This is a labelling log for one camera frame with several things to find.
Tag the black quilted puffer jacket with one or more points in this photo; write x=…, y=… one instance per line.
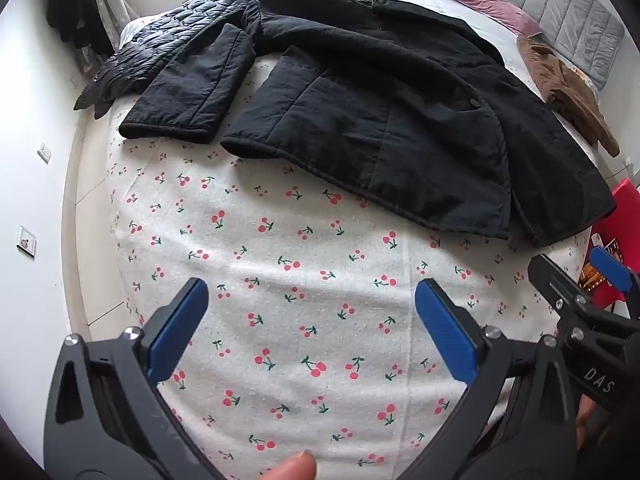
x=150, y=45

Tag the person's right hand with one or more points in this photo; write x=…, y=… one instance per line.
x=587, y=422

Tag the person's left hand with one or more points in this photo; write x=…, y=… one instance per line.
x=292, y=467

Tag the bed with white sheet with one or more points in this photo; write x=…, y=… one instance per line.
x=450, y=12

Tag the dark hanging clothes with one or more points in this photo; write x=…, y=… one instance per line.
x=70, y=0

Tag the white wall switch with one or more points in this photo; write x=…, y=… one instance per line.
x=26, y=242

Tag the pale patterned curtain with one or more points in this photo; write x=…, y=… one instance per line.
x=107, y=5

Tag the black padded coat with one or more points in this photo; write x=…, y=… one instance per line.
x=375, y=110

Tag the white wall socket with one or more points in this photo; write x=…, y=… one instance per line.
x=45, y=153

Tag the cherry print bedsheet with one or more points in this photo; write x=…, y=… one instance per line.
x=300, y=270

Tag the grey padded headboard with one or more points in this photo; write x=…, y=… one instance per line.
x=565, y=5

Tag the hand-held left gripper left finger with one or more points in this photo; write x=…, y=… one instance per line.
x=182, y=330

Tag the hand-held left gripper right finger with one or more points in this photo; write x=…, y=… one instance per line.
x=445, y=330

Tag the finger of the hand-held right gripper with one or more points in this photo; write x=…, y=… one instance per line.
x=550, y=280
x=607, y=265

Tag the brown garment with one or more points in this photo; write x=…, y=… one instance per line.
x=565, y=85

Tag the red box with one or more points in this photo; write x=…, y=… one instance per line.
x=625, y=210

